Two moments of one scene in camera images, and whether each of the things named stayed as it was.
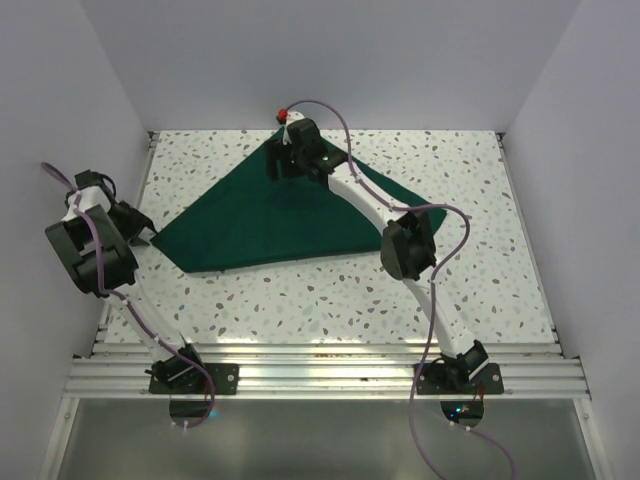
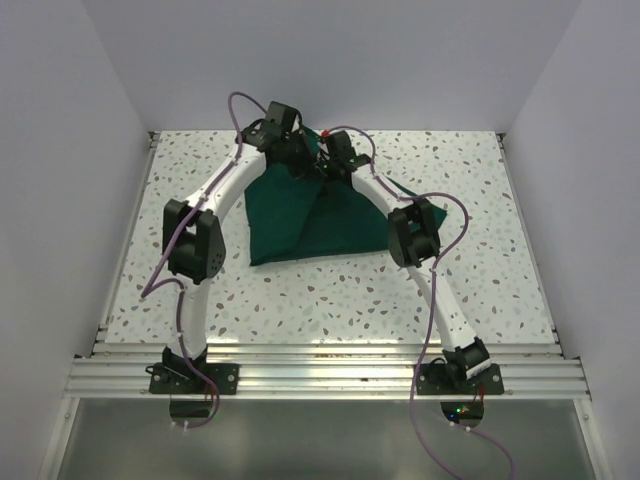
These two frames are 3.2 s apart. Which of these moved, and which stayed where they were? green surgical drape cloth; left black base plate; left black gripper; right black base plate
Moved: left black gripper; green surgical drape cloth
Stayed: right black base plate; left black base plate
